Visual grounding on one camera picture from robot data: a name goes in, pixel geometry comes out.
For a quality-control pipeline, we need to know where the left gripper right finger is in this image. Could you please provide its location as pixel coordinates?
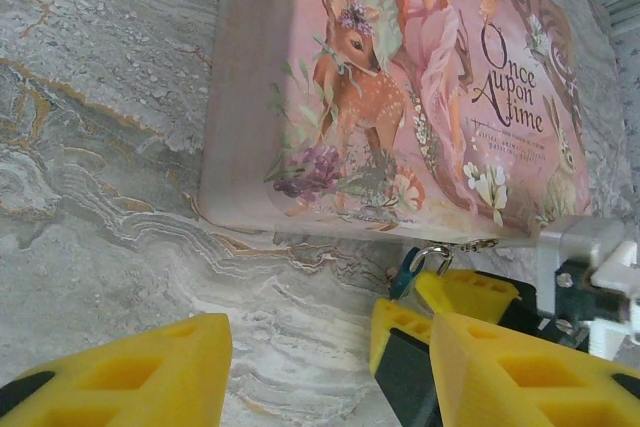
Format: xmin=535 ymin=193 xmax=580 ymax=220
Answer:
xmin=430 ymin=311 xmax=640 ymax=427

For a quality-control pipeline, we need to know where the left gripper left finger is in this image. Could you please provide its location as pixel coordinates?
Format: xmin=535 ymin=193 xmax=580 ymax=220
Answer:
xmin=0 ymin=312 xmax=234 ymax=427

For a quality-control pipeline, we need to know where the small blue padlock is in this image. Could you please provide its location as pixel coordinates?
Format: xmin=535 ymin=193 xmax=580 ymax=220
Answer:
xmin=387 ymin=243 xmax=457 ymax=302

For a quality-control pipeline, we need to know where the pink book-shaped box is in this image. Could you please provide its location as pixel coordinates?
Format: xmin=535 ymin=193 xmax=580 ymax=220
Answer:
xmin=197 ymin=0 xmax=599 ymax=248

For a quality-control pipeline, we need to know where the aluminium table side rail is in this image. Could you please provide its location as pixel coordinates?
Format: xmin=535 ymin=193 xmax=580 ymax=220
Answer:
xmin=602 ymin=0 xmax=640 ymax=38

